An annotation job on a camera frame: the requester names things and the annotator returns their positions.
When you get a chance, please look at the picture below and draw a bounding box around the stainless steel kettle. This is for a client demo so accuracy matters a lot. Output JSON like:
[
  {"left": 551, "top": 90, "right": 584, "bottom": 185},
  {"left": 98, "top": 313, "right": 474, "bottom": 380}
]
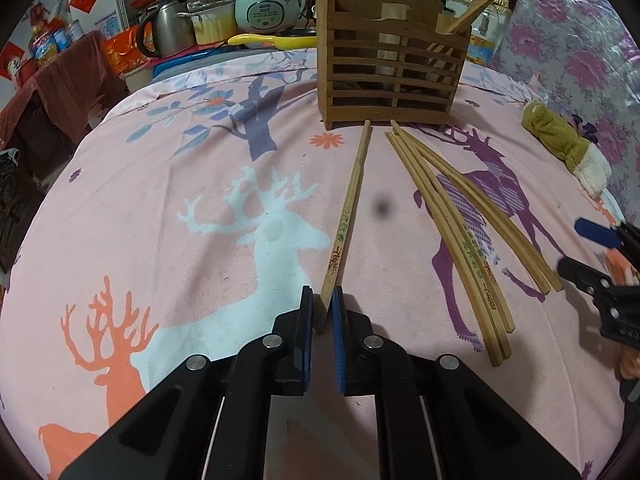
[{"left": 137, "top": 0, "right": 196, "bottom": 58}]

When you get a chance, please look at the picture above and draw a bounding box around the olive green fleece mitten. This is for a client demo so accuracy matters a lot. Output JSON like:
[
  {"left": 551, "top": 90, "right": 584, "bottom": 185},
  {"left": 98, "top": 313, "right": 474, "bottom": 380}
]
[{"left": 521, "top": 100, "right": 612, "bottom": 198}]

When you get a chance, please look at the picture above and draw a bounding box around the white green rice cooker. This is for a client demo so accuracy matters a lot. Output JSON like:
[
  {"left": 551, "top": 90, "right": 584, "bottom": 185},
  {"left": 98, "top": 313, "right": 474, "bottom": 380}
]
[{"left": 235, "top": 0, "right": 303, "bottom": 36}]

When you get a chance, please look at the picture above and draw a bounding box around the bundle of wooden chopsticks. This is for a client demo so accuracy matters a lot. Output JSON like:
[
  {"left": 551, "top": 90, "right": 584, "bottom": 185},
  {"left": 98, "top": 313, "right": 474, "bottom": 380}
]
[{"left": 385, "top": 120, "right": 564, "bottom": 367}]

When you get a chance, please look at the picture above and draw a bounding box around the yellow plastic ladle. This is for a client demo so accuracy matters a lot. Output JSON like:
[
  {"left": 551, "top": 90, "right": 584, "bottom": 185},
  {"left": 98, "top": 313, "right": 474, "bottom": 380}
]
[{"left": 227, "top": 33, "right": 318, "bottom": 51}]

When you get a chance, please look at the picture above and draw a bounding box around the red gift box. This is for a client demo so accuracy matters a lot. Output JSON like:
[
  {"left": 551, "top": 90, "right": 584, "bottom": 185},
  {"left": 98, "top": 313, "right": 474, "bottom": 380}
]
[{"left": 103, "top": 27, "right": 153, "bottom": 76}]

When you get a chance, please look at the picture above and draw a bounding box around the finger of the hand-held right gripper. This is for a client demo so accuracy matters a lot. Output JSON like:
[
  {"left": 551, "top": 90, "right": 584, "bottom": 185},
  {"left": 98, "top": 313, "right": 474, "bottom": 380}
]
[
  {"left": 574, "top": 217, "right": 640, "bottom": 256},
  {"left": 556, "top": 256, "right": 640, "bottom": 346}
]

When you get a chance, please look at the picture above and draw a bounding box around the blue plastic tray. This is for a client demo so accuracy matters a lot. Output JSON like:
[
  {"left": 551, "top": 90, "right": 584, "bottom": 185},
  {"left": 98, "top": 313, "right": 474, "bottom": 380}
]
[{"left": 150, "top": 45, "right": 236, "bottom": 78}]

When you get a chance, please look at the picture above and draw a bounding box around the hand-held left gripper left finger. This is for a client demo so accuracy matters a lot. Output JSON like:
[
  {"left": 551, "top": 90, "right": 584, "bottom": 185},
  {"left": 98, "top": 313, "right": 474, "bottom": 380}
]
[{"left": 59, "top": 285, "right": 315, "bottom": 480}]

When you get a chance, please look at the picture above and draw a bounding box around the red-brown cloth-covered table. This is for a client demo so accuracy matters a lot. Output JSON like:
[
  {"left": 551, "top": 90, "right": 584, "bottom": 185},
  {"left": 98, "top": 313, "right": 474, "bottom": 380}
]
[{"left": 0, "top": 30, "right": 126, "bottom": 156}]

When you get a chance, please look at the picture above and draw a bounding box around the blue label oil bottle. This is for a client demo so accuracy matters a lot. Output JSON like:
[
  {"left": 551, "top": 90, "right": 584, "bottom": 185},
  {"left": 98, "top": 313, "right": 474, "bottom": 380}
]
[{"left": 29, "top": 22, "right": 58, "bottom": 66}]

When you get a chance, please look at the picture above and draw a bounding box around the wooden chopstick holder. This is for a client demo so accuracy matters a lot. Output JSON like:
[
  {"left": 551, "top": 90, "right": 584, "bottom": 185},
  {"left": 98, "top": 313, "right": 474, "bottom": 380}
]
[{"left": 316, "top": 0, "right": 471, "bottom": 132}]

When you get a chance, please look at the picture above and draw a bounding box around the floral plastic wall sheet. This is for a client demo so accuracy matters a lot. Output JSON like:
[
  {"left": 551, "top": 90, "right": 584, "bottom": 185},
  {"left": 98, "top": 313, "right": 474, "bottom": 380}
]
[{"left": 490, "top": 0, "right": 640, "bottom": 226}]

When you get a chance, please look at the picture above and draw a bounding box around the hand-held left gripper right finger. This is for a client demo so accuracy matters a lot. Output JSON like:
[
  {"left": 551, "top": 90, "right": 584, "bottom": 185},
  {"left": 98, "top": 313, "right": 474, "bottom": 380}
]
[{"left": 330, "top": 286, "right": 583, "bottom": 480}]

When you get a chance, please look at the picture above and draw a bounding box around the white bucket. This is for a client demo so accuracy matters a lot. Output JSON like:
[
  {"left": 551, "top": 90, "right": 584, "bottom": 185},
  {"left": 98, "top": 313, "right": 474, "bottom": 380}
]
[{"left": 120, "top": 65, "right": 153, "bottom": 93}]

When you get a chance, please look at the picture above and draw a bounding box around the clear plastic oil bottle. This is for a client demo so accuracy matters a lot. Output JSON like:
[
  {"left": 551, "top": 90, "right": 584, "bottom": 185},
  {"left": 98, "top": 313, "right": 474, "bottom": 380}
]
[{"left": 467, "top": 5, "right": 507, "bottom": 66}]

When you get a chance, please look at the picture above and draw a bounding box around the cream cooking pot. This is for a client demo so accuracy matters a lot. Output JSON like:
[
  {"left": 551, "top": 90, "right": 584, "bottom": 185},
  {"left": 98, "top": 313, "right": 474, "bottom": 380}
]
[{"left": 190, "top": 0, "right": 238, "bottom": 45}]

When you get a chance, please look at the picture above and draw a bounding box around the printed bamboo chopstick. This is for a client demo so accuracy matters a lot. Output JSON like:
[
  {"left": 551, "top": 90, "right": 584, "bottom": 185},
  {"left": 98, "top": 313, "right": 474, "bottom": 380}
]
[
  {"left": 314, "top": 120, "right": 373, "bottom": 336},
  {"left": 442, "top": 0, "right": 522, "bottom": 36}
]

